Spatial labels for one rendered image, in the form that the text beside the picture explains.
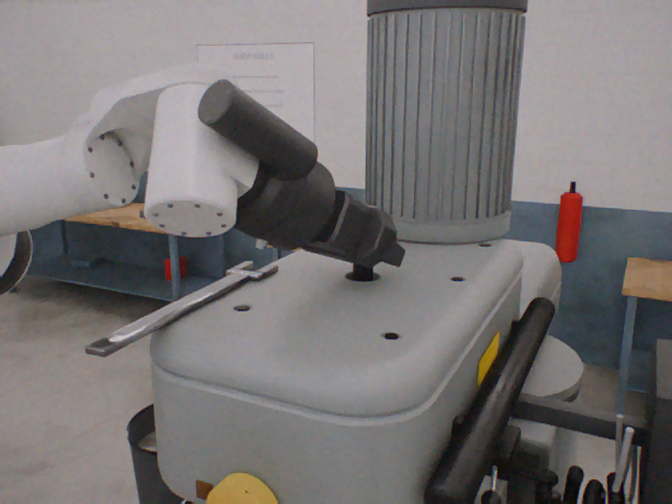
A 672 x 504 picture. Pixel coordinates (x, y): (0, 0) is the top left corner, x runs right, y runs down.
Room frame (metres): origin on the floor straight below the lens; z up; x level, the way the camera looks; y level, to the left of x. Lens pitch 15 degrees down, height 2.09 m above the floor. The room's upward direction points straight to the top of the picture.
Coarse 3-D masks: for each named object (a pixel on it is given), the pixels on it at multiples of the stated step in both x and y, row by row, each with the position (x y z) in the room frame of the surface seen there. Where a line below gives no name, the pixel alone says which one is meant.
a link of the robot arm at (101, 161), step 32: (192, 64) 0.49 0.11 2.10; (96, 96) 0.51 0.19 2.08; (128, 96) 0.50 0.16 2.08; (96, 128) 0.49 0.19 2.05; (128, 128) 0.51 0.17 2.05; (64, 160) 0.48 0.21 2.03; (96, 160) 0.49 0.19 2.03; (128, 160) 0.53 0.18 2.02; (96, 192) 0.48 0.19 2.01; (128, 192) 0.51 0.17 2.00
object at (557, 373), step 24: (552, 360) 1.13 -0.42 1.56; (576, 360) 1.13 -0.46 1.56; (528, 384) 1.03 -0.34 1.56; (552, 384) 1.03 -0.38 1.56; (576, 384) 1.04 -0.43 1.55; (528, 432) 0.93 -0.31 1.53; (552, 432) 0.94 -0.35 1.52; (576, 432) 1.10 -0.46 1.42; (528, 456) 0.90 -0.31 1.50; (552, 456) 0.93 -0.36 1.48; (528, 480) 0.90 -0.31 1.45
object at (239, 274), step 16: (240, 272) 0.62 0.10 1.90; (256, 272) 0.62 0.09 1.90; (272, 272) 0.64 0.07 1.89; (208, 288) 0.57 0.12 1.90; (224, 288) 0.57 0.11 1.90; (176, 304) 0.53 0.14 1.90; (192, 304) 0.53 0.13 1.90; (144, 320) 0.49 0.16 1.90; (160, 320) 0.49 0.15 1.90; (112, 336) 0.46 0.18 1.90; (128, 336) 0.46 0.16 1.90; (144, 336) 0.47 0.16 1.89; (96, 352) 0.43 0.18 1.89; (112, 352) 0.44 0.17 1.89
